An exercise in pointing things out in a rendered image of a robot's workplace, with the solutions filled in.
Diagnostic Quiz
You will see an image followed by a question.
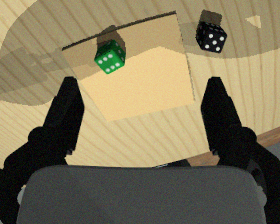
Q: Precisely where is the black die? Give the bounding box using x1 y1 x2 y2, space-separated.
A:
196 21 227 53

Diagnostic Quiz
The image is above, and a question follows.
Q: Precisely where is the dark green die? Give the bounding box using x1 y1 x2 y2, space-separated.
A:
94 40 126 75

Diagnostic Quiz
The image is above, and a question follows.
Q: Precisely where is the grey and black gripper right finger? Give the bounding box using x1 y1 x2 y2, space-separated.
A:
200 76 280 224

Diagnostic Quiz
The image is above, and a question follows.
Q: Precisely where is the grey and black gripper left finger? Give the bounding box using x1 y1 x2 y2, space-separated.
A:
0 76 85 224

